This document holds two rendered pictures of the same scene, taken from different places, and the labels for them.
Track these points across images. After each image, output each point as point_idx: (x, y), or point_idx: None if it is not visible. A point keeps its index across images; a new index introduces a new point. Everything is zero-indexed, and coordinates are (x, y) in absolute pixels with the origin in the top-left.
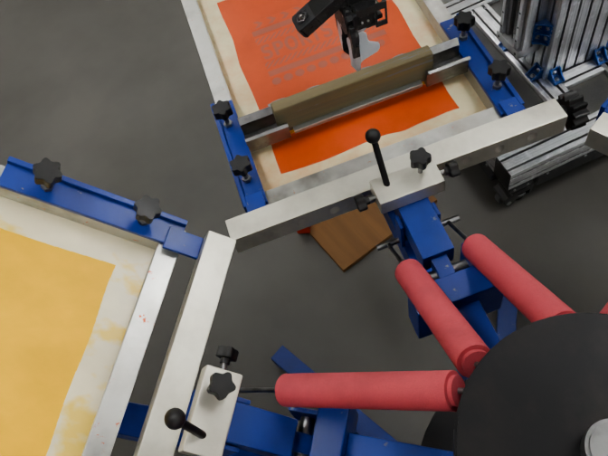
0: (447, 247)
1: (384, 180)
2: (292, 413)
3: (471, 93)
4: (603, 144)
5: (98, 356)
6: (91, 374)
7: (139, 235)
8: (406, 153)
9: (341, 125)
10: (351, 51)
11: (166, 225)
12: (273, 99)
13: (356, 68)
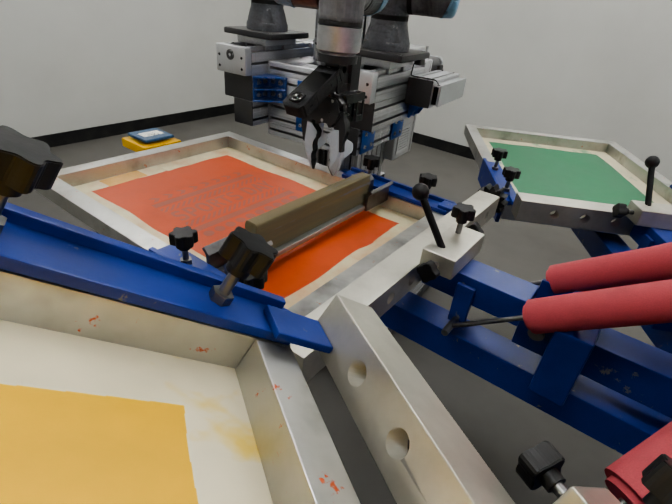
0: (534, 287)
1: (440, 241)
2: None
3: (399, 214)
4: (532, 211)
5: None
6: None
7: (224, 325)
8: (417, 235)
9: (309, 251)
10: (337, 144)
11: (257, 307)
12: None
13: (334, 170)
